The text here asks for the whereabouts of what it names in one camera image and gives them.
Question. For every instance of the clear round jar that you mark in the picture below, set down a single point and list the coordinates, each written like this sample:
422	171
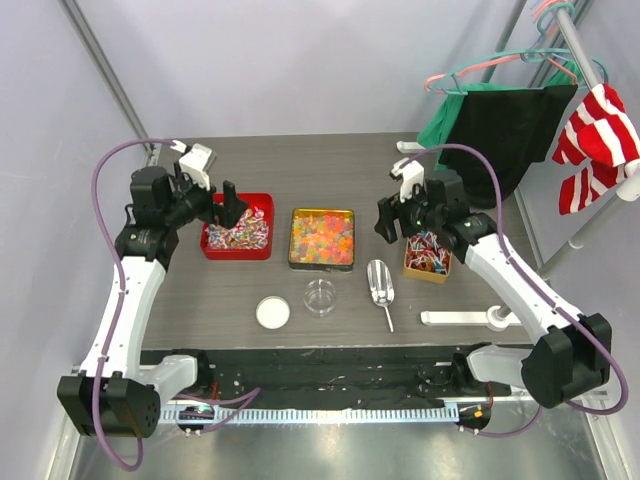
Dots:
320	297

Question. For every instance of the black hanging cloth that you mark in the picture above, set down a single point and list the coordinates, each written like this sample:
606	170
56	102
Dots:
505	140

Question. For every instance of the silver metal scoop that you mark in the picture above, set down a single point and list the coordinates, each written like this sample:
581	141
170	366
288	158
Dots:
381	287

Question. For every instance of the red candy tin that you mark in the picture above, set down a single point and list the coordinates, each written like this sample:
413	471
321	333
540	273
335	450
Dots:
250	239

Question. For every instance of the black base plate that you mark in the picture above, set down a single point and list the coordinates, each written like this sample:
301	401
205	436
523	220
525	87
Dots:
341	377

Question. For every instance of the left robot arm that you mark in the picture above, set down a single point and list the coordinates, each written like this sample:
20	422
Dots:
111	393

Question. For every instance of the small gold lollipop tin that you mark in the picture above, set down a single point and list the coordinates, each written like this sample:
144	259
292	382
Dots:
426	259

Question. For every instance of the green hanging garment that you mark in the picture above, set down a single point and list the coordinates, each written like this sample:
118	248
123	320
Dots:
440	125

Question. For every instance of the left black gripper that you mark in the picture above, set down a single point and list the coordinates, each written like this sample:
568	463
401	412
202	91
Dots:
229	212

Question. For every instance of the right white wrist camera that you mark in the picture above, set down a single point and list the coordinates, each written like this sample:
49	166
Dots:
409	172

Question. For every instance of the teal clothes hanger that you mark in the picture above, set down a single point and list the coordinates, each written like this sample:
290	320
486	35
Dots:
448	83

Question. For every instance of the gold gummy tin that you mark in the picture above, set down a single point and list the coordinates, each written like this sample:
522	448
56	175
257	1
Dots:
322	240

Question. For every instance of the red white striped sock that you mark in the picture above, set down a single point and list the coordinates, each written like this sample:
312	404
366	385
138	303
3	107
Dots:
600	136

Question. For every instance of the aluminium frame rail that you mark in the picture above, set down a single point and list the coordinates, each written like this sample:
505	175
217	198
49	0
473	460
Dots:
193	411

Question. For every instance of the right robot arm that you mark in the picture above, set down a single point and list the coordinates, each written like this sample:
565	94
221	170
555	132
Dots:
570	350

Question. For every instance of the pink clothes hanger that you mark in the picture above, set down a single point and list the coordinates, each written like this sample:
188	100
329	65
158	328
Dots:
540	14

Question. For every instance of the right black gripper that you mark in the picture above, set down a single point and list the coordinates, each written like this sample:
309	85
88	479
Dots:
390	210

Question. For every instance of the white round lid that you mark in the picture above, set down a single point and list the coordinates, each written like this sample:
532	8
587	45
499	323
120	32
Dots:
272	312

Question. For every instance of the white clothes rack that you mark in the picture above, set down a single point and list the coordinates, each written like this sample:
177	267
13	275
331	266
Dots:
516	127

